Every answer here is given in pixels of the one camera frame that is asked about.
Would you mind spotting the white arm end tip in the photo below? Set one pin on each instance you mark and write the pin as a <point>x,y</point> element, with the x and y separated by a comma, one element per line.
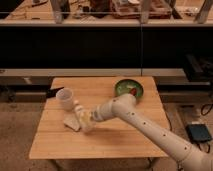
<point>95,115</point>

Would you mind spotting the small white bottle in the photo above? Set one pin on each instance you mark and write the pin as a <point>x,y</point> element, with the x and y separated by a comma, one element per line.
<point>84,117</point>

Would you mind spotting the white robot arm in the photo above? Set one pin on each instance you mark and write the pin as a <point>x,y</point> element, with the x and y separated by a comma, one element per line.
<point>180,150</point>

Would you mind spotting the wooden table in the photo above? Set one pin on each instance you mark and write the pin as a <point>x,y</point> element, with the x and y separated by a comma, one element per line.
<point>110,139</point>

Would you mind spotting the translucent plastic cup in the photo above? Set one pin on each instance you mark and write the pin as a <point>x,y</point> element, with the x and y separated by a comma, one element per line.
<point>65,98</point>

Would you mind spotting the green bowl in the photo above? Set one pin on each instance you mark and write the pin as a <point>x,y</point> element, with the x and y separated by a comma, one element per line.
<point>129,86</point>

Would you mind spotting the black clamp on table edge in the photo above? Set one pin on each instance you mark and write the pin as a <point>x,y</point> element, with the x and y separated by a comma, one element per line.
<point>52,92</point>

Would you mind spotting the long dark shelf bench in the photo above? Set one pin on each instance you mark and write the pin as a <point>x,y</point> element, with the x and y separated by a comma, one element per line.
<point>44,48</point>

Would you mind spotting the black foot pedal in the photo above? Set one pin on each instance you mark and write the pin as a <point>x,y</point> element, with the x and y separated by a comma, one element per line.
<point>198,133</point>

